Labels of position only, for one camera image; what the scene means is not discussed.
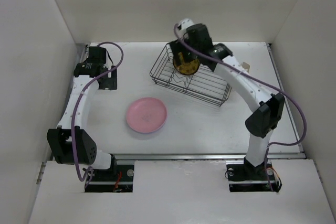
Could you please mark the pink plate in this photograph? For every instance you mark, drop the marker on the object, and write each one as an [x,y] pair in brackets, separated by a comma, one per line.
[146,115]

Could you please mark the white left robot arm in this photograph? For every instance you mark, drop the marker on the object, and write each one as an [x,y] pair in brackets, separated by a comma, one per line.
[69,141]

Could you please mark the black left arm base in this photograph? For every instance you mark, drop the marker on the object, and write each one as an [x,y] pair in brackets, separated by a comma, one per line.
[117,179]

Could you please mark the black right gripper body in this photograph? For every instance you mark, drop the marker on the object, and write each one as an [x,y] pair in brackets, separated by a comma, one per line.
[192,53]

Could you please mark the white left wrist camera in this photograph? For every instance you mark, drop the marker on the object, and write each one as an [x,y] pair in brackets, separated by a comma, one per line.
[109,57]

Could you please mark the beige cutlery holder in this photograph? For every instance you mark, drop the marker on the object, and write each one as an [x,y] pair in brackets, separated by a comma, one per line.
[246,66]

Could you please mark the yellow patterned small plate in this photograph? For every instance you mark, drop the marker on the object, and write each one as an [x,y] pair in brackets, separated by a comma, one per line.
[185,68]

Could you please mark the aluminium table edge rail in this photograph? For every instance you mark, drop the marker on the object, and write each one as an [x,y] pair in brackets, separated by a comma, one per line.
[188,157]

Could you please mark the grey wire dish rack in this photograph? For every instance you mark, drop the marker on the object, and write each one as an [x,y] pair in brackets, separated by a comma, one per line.
[203,85]

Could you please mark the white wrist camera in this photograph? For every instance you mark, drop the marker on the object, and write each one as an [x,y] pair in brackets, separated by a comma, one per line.
[182,25]
[109,57]

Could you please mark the white front cover board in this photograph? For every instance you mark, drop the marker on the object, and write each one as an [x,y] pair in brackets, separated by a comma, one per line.
[183,192]

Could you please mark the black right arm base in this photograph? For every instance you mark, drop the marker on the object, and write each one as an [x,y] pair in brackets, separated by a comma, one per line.
[245,178]

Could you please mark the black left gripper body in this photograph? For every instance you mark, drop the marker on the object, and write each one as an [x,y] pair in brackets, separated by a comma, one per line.
[106,70]

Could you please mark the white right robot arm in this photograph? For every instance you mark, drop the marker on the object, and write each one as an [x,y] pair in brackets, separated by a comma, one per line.
[266,107]

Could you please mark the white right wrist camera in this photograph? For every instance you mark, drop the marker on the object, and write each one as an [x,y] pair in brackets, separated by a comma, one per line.
[182,25]

